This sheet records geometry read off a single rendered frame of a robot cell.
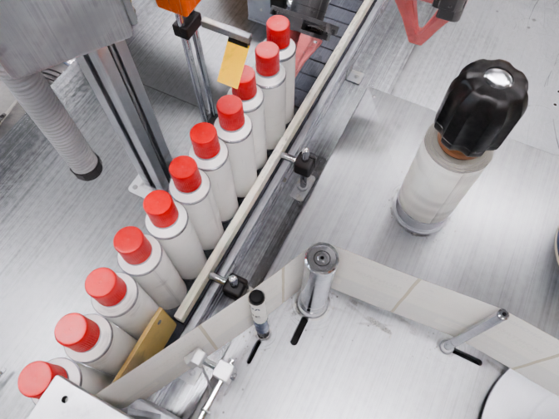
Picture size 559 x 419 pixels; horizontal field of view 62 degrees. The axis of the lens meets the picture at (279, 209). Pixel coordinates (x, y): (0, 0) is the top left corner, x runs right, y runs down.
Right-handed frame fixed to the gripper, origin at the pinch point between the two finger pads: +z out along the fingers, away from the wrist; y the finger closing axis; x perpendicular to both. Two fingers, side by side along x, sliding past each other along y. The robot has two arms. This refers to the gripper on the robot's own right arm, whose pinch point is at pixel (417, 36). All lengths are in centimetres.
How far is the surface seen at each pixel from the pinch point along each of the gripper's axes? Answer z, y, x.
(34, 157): 35, -17, 58
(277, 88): 15.6, 0.3, 16.6
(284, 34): 11.2, 5.9, 18.0
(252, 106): 14.6, -4.8, 17.9
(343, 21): 31.1, 33.4, 17.8
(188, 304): 27.3, -30.1, 16.5
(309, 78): 31.0, 16.9, 18.2
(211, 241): 27.5, -20.5, 18.1
